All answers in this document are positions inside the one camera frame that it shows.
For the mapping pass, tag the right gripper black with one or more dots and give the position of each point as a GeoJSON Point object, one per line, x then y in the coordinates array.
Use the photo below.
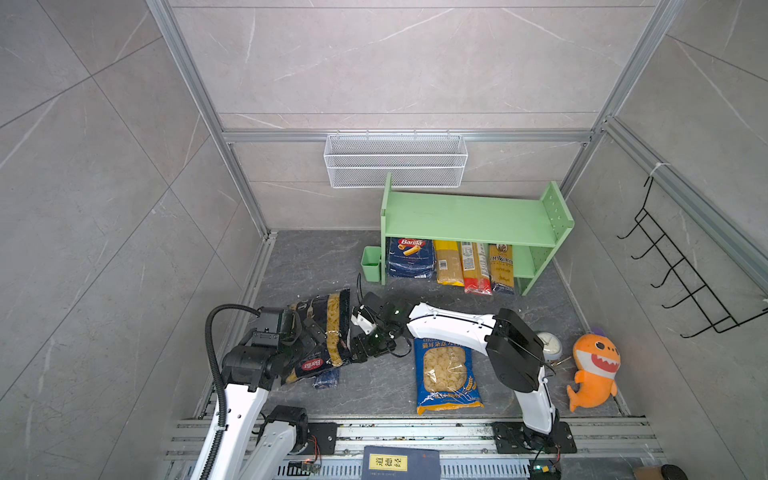
{"type": "Point", "coordinates": [362, 351]}

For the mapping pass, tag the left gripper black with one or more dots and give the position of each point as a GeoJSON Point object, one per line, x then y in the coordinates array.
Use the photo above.
{"type": "Point", "coordinates": [308, 341]}

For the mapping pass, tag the black penne pasta bag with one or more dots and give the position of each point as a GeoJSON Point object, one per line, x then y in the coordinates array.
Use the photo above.
{"type": "Point", "coordinates": [332, 313]}

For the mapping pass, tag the blue Barilla rigatoni box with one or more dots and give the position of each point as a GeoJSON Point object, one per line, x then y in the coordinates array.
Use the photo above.
{"type": "Point", "coordinates": [410, 258]}

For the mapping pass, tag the yellow spaghetti bag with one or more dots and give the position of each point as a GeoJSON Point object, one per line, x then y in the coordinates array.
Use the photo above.
{"type": "Point", "coordinates": [449, 267]}

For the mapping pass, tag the blue orecchiette pasta bag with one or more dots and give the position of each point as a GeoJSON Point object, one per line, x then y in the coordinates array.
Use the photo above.
{"type": "Point", "coordinates": [444, 376]}

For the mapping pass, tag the red spaghetti pack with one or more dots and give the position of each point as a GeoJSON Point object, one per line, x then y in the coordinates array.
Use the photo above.
{"type": "Point", "coordinates": [476, 276]}

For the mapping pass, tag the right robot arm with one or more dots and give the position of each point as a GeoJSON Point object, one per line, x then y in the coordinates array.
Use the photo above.
{"type": "Point", "coordinates": [514, 350]}

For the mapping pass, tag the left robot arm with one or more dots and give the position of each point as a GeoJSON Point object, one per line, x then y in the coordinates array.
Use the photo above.
{"type": "Point", "coordinates": [242, 381]}

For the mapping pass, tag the green two-tier shelf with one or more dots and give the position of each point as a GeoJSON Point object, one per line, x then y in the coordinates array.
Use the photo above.
{"type": "Point", "coordinates": [535, 229]}

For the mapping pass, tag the small green cup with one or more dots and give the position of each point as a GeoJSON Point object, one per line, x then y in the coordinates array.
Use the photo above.
{"type": "Point", "coordinates": [371, 263]}

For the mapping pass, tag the dark blue book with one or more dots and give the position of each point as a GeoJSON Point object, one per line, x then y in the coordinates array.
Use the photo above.
{"type": "Point", "coordinates": [390, 463]}

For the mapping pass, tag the small grey clock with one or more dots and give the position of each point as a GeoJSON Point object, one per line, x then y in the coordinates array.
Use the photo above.
{"type": "Point", "coordinates": [552, 346]}

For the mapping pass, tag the orange monster plush toy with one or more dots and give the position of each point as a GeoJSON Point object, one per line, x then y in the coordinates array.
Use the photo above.
{"type": "Point", "coordinates": [598, 361]}

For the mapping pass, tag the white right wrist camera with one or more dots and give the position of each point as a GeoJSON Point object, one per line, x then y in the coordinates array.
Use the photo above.
{"type": "Point", "coordinates": [360, 320]}

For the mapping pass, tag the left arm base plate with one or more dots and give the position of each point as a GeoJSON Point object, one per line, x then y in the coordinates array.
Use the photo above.
{"type": "Point", "coordinates": [317, 437]}

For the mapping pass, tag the white wire mesh basket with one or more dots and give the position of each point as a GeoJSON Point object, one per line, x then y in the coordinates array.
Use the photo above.
{"type": "Point", "coordinates": [402, 160]}

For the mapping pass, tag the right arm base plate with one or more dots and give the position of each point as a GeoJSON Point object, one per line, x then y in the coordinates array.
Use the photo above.
{"type": "Point", "coordinates": [517, 438]}

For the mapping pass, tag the black wire hook rack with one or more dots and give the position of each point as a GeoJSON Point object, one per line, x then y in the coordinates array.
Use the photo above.
{"type": "Point", "coordinates": [717, 317]}

